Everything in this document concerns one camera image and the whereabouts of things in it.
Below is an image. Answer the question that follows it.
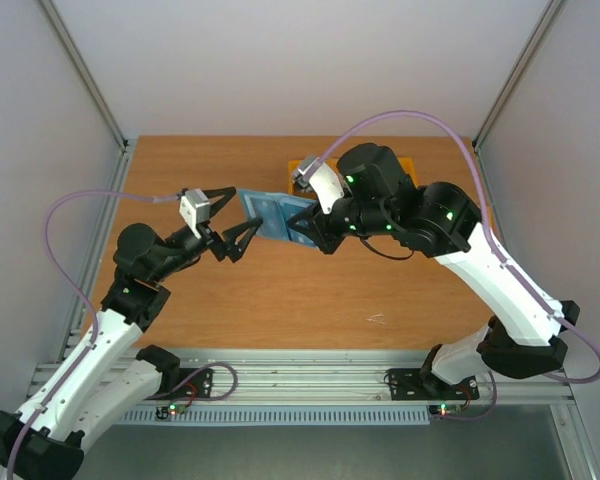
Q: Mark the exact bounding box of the grey slotted cable duct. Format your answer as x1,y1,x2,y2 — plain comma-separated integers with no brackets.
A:
118,405,430,428

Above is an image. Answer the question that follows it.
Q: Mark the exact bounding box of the small circuit board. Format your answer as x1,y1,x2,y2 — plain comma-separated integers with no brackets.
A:
155,404,188,421
429,403,464,418

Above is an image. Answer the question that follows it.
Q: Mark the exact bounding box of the left small circuit board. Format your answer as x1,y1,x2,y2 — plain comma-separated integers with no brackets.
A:
155,404,188,421

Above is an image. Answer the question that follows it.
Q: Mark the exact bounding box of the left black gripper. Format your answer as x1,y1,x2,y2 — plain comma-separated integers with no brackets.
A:
151,186,264,283

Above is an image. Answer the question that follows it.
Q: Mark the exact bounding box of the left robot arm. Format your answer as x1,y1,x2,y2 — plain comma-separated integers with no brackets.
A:
0,187,263,479

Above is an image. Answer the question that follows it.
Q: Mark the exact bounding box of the middle yellow bin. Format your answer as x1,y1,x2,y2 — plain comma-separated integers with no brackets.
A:
398,157,419,186

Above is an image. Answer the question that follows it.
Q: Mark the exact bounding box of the teal card holder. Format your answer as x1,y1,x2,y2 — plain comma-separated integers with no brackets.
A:
237,189,316,248

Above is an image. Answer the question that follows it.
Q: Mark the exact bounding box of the right frame post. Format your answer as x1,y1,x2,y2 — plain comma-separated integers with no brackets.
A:
472,0,569,151

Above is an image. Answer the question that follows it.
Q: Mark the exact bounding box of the left frame post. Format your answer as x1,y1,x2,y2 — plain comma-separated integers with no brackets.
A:
38,0,130,151

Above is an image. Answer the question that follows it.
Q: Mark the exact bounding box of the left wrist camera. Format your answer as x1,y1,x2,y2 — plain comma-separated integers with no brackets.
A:
179,188,211,239

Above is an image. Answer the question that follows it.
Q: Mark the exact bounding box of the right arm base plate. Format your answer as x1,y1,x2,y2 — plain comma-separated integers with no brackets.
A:
383,368,480,401

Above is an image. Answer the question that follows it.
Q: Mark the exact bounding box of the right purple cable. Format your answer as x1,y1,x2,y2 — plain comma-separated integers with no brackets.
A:
322,109,600,385

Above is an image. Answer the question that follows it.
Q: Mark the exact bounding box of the right small circuit board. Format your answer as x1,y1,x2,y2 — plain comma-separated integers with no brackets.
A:
429,403,464,418

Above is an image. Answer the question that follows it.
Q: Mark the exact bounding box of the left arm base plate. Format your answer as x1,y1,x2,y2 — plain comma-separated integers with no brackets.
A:
149,368,214,401

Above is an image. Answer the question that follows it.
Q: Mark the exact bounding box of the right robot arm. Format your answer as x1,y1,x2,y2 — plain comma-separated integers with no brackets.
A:
287,143,579,397

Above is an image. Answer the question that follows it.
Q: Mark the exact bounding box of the right yellow bin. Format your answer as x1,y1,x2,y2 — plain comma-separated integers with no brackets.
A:
483,205,497,238

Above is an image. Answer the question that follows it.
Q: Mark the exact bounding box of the frame post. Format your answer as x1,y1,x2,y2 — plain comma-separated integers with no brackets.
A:
38,0,130,151
472,0,569,151

